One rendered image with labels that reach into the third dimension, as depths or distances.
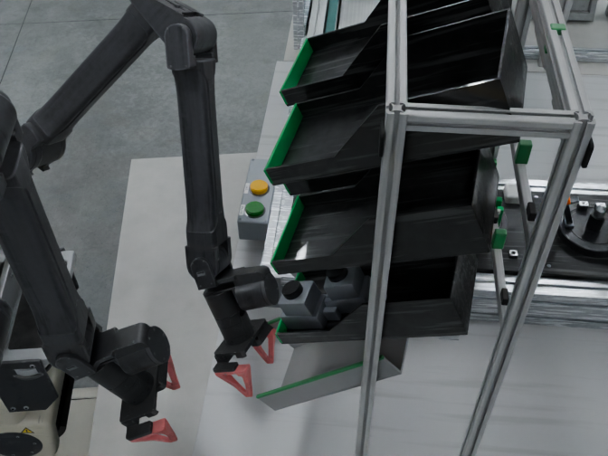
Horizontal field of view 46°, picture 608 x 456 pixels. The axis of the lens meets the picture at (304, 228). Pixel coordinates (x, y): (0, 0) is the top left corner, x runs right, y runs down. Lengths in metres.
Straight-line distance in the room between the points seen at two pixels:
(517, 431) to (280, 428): 0.43
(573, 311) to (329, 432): 0.55
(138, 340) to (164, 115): 2.49
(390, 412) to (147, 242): 0.68
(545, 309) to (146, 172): 1.01
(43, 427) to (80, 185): 1.79
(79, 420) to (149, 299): 0.65
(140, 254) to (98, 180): 1.55
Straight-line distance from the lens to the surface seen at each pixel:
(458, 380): 1.44
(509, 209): 1.60
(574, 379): 1.50
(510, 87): 0.72
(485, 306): 1.49
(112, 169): 3.22
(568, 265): 1.53
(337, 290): 1.00
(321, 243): 0.94
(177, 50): 1.14
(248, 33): 4.00
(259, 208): 1.55
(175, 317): 1.52
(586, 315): 1.55
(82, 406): 2.15
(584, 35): 2.46
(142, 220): 1.73
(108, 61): 1.23
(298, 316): 1.03
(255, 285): 1.22
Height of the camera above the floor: 2.07
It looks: 47 degrees down
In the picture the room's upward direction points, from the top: 1 degrees counter-clockwise
